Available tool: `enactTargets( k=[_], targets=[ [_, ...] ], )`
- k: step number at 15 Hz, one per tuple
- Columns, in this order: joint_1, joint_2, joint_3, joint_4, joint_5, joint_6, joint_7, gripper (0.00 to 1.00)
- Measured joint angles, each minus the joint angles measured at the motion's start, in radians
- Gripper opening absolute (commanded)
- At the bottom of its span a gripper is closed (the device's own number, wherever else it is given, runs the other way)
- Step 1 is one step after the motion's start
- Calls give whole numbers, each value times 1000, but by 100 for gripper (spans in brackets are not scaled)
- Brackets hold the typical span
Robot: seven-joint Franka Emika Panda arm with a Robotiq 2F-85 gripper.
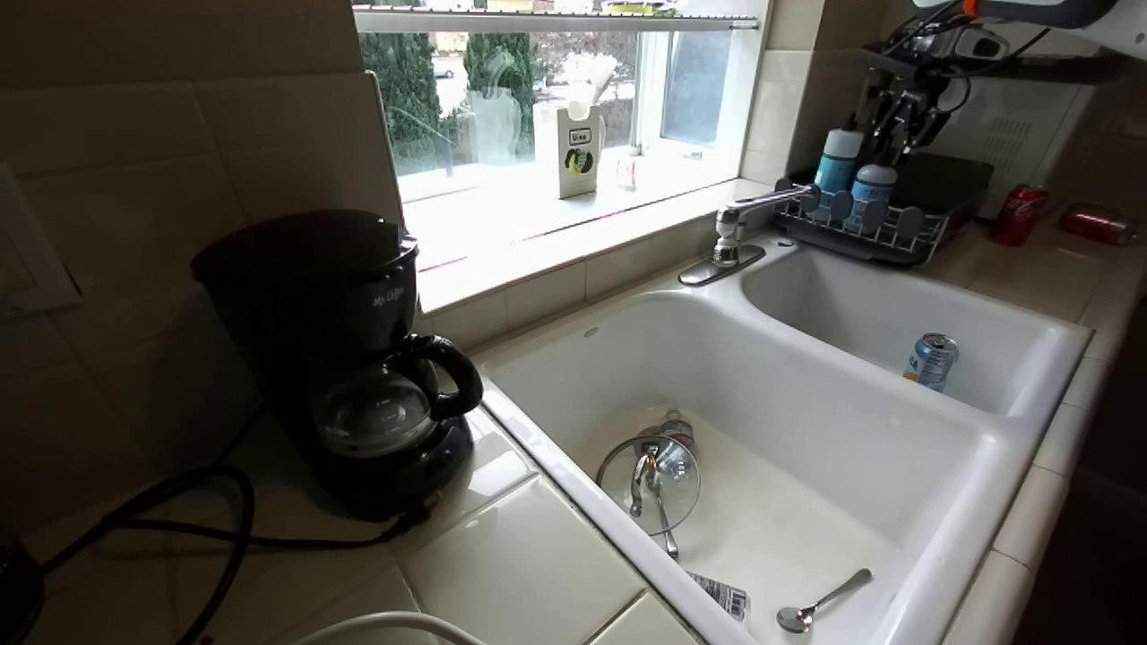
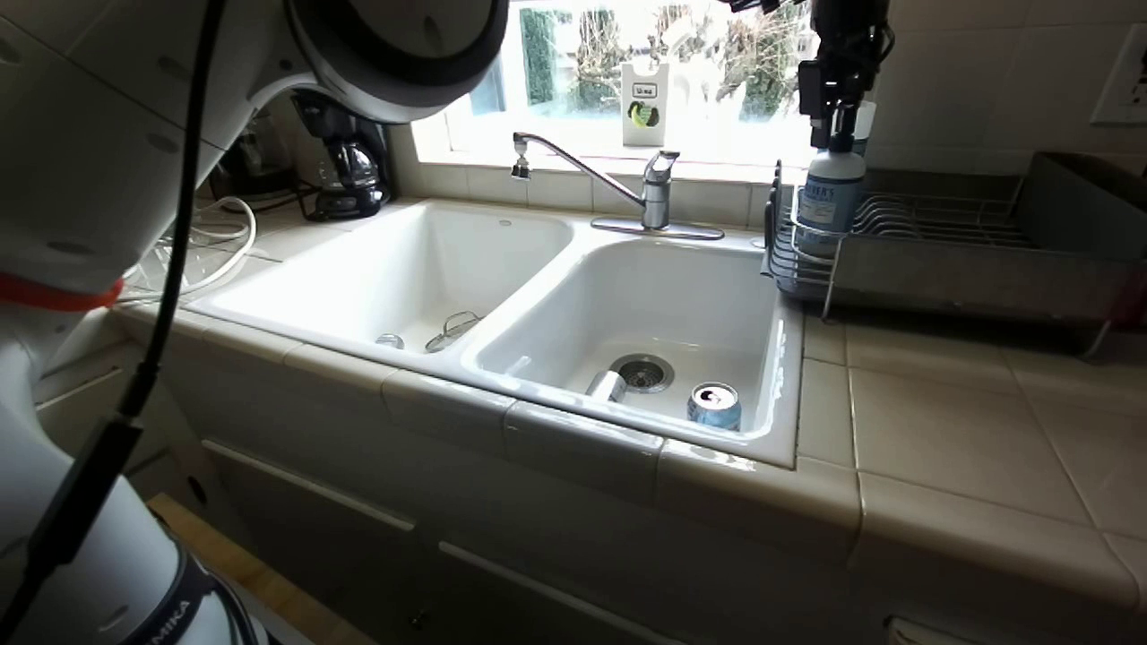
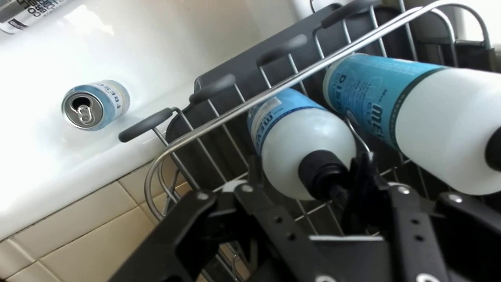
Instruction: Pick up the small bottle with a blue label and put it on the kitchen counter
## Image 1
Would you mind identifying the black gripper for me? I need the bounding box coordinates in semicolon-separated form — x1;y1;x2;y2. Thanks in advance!
861;33;996;166

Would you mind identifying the small white bottle blue label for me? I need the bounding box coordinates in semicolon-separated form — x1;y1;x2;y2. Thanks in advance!
849;162;904;228

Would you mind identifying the tall white bottle blue label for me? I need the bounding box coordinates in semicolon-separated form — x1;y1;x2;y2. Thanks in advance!
814;124;867;201

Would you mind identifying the kitchen window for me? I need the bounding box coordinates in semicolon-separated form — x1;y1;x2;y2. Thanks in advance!
353;0;767;211

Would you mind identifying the translucent spray bottle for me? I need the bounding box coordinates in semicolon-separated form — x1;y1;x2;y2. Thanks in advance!
458;45;530;167

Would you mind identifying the dish drying rack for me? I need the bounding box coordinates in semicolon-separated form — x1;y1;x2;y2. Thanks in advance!
775;149;996;269

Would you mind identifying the red can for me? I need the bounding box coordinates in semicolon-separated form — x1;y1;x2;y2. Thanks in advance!
994;182;1054;248

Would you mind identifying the chrome sink faucet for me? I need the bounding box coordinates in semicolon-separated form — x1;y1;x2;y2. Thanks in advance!
679;182;819;290

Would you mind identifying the red flat object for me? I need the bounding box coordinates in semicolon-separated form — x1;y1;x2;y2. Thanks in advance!
1057;203;1133;248

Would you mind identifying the white carton green print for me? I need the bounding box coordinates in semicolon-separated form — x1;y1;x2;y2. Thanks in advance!
530;87;601;201

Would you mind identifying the white double basin sink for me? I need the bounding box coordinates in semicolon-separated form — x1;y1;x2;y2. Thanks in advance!
478;235;1098;645

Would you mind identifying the thin metal utensil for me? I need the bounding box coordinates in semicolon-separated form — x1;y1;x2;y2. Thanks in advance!
644;506;684;563

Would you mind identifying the metal spoon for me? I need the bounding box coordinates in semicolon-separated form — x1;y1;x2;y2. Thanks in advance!
775;566;876;639

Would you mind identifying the black coffee maker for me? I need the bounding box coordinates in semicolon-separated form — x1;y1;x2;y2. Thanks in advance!
189;206;487;522

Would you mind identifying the black power cable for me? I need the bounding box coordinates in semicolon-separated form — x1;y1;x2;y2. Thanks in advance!
47;463;423;645

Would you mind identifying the white wall outlet plate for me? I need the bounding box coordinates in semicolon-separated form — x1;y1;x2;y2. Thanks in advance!
0;166;83;326

